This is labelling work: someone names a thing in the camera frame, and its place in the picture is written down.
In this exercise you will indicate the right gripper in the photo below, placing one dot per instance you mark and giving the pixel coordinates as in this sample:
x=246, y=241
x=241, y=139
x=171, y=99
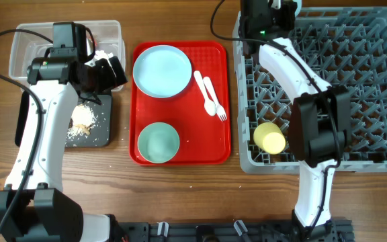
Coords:
x=287, y=9

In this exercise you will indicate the large light blue plate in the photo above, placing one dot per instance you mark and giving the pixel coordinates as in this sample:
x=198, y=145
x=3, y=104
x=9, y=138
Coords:
x=162, y=71

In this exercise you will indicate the white plastic fork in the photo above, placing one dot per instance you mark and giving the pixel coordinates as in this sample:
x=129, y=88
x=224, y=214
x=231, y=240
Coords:
x=221, y=113

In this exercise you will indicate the rice and food scraps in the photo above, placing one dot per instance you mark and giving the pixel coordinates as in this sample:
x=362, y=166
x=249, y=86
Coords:
x=82, y=121

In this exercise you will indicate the green bowl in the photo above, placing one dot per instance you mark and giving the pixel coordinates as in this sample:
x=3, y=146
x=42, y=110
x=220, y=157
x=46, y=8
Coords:
x=158, y=142

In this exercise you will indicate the small white tissue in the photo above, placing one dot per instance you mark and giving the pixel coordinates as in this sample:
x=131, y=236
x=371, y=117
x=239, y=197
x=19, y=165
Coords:
x=100, y=54

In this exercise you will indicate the white plastic spoon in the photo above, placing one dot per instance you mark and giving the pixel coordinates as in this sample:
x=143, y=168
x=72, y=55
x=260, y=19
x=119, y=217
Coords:
x=209, y=105

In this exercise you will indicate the grey dishwasher rack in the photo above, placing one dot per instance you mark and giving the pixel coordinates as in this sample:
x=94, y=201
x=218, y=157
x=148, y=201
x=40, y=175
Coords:
x=344, y=46

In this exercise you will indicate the yellow plastic cup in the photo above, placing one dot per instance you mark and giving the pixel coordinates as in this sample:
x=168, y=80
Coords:
x=268, y=137

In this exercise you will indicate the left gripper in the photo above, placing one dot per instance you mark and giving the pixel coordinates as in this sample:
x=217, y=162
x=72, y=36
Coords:
x=109, y=80

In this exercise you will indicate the red serving tray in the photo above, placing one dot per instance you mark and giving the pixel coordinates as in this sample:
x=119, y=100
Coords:
x=204, y=140

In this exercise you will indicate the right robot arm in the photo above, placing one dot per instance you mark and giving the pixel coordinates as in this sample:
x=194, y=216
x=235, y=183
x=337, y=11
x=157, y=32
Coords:
x=319, y=128

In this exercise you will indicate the black plastic tray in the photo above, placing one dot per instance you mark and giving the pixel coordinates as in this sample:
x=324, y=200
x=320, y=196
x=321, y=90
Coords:
x=99, y=134

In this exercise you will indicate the clear plastic bin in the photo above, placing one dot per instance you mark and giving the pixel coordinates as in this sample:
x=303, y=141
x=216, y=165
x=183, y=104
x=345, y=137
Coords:
x=30, y=60

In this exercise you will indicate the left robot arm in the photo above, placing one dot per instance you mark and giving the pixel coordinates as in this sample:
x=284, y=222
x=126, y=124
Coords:
x=32, y=204

